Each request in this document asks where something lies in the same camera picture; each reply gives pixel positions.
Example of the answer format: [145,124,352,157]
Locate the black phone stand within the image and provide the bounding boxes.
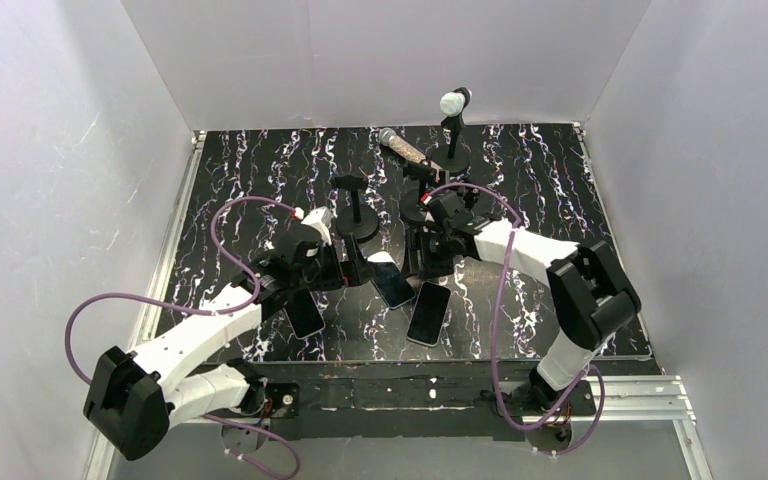
[399,160,449,226]
[330,174,380,243]

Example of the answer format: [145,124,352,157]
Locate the blue smartphone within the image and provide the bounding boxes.
[367,251,416,309]

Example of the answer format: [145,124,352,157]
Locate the black phone stand front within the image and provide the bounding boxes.
[330,174,380,243]

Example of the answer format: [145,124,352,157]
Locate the black smartphone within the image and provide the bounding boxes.
[406,282,451,347]
[284,290,325,339]

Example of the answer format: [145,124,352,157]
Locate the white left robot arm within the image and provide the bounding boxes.
[83,222,373,460]

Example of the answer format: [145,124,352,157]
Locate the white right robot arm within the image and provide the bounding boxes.
[422,189,642,405]

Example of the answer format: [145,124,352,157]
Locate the black microphone stand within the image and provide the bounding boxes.
[429,87,472,177]

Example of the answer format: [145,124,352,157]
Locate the glitter handheld microphone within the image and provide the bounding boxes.
[378,128,426,163]

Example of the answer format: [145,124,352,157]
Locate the white microphone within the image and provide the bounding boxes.
[439,91,467,117]

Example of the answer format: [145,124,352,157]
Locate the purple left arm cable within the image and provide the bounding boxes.
[63,195,303,480]

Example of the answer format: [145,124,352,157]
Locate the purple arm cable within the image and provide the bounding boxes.
[426,182,605,457]
[63,195,303,480]

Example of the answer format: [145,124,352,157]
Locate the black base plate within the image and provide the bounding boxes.
[201,359,662,443]

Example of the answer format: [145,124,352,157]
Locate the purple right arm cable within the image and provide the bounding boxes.
[426,182,605,457]

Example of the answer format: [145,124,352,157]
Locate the aluminium rail frame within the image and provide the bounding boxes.
[82,129,717,480]

